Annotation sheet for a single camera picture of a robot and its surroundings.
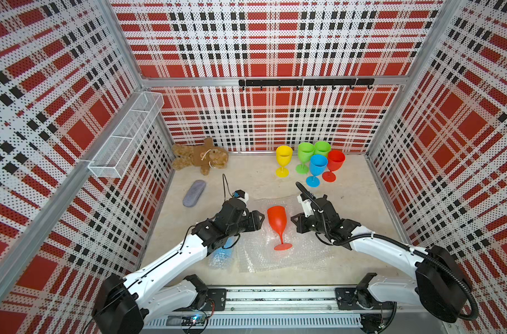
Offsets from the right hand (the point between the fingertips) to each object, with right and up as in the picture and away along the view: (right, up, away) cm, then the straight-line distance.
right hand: (295, 218), depth 83 cm
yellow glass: (-3, +28, +21) cm, 36 cm away
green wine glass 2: (+18, +32, +25) cm, 44 cm away
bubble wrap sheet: (-16, -13, -3) cm, 21 cm away
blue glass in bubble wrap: (-28, -13, -7) cm, 32 cm away
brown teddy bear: (-44, +27, +28) cm, 59 cm away
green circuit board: (-36, -32, -14) cm, 50 cm away
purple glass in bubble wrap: (-48, +8, +18) cm, 51 cm away
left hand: (-13, +1, -5) cm, 14 cm away
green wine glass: (+8, +29, +18) cm, 35 cm away
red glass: (+21, +24, +14) cm, 35 cm away
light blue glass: (+12, +21, +11) cm, 27 cm away
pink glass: (-7, -1, +3) cm, 8 cm away
